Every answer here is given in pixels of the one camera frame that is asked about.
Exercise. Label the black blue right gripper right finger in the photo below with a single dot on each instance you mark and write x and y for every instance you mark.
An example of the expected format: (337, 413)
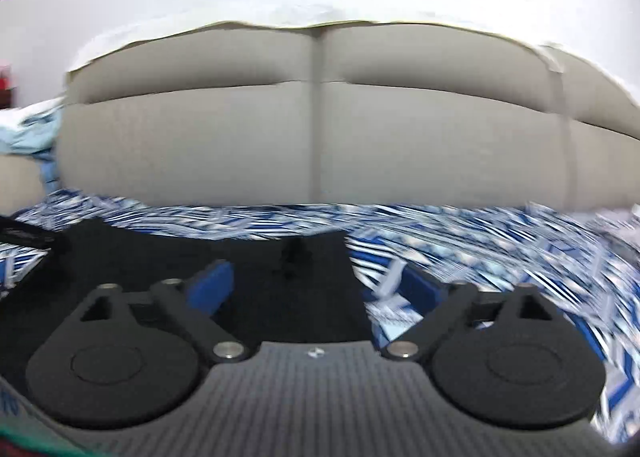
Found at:
(509, 359)

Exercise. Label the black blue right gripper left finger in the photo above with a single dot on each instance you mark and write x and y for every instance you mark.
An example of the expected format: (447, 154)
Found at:
(124, 358)

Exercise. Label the beige sofa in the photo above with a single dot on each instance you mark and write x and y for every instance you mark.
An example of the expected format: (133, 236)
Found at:
(353, 113)

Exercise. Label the light blue cloth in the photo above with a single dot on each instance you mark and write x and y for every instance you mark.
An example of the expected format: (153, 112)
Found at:
(31, 131)

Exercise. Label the blue white patterned sheet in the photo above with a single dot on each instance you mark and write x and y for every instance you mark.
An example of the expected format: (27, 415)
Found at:
(495, 248)

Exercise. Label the black pants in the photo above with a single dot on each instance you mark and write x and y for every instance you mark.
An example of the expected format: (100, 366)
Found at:
(298, 289)

